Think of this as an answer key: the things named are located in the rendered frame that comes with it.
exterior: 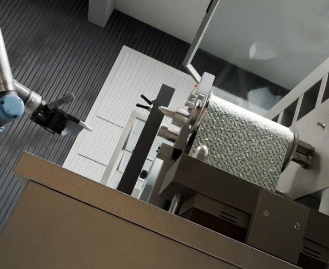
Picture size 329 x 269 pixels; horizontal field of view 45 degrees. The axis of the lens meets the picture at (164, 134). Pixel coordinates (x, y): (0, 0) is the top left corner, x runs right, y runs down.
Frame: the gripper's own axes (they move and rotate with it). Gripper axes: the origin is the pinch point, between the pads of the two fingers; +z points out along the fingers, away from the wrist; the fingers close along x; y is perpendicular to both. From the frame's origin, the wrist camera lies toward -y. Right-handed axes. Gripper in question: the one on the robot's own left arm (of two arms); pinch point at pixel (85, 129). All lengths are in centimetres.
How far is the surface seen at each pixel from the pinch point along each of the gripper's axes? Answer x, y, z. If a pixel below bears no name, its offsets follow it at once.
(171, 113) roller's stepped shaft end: 32.2, -13.7, 12.7
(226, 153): 68, 0, 12
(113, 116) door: -245, -76, 100
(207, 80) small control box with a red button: 7, -45, 34
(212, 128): 65, -5, 8
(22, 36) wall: -310, -112, -12
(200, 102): 59, -11, 4
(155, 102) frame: 25.8, -15.9, 8.5
